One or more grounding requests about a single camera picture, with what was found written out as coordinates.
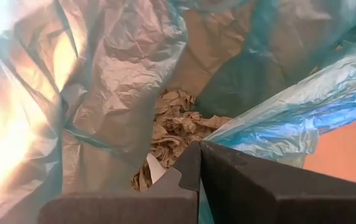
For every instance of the brown paper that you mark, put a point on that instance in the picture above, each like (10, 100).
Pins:
(175, 137)
(175, 101)
(140, 182)

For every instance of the teal trash bag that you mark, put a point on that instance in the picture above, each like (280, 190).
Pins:
(119, 62)

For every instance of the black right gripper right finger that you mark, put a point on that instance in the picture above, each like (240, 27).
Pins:
(274, 199)

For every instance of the white paper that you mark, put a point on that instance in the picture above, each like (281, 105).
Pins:
(155, 169)

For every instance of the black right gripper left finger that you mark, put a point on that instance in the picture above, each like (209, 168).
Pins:
(134, 208)

